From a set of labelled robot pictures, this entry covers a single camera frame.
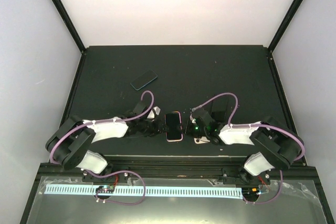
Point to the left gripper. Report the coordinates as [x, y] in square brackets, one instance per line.
[158, 129]

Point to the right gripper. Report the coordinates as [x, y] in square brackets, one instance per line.
[187, 130]

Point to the pink phone case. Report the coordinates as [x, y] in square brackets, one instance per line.
[173, 127]

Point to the beige phone case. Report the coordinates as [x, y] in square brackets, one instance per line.
[201, 140]

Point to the teal edged smartphone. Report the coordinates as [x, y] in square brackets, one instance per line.
[143, 80]

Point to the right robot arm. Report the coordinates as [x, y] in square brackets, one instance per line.
[276, 148]

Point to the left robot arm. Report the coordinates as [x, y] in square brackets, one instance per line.
[69, 146]

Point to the left small circuit board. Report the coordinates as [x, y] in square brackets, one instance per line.
[105, 189]

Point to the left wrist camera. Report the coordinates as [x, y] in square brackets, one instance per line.
[155, 111]

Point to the black aluminium front rail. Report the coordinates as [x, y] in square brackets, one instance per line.
[225, 169]

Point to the white slotted cable duct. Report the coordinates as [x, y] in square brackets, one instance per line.
[148, 191]

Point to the left black frame post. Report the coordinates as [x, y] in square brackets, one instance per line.
[69, 24]

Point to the black frame post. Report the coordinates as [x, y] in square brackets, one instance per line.
[69, 24]
[293, 8]

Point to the right black frame post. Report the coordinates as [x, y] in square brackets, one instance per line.
[293, 8]

